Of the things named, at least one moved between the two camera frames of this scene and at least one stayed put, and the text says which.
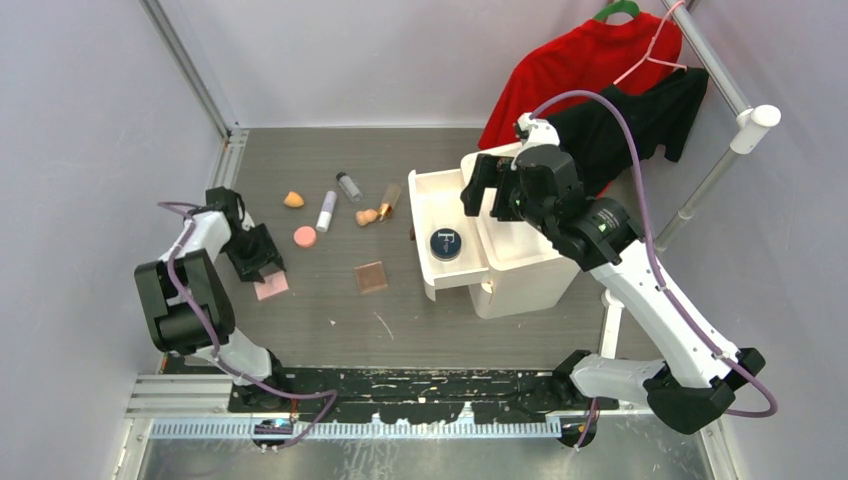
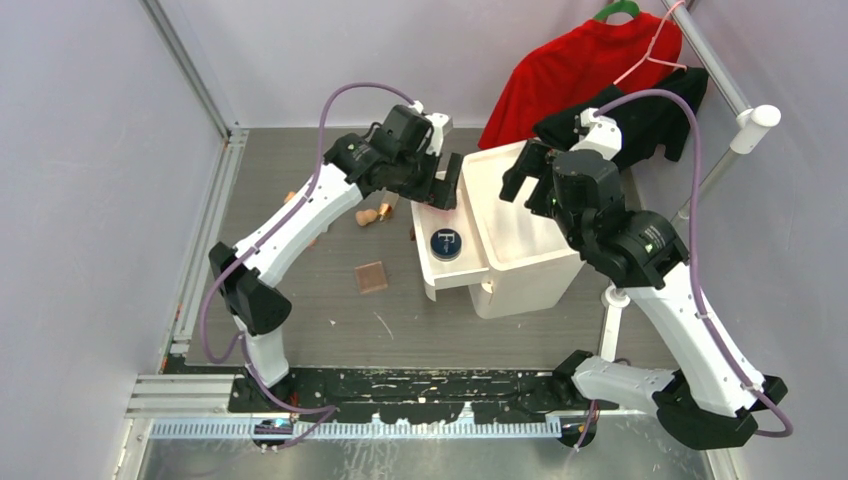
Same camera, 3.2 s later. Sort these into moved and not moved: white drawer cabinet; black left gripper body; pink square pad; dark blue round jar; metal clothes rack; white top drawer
Moved: black left gripper body; pink square pad
Not moved: metal clothes rack; white top drawer; white drawer cabinet; dark blue round jar
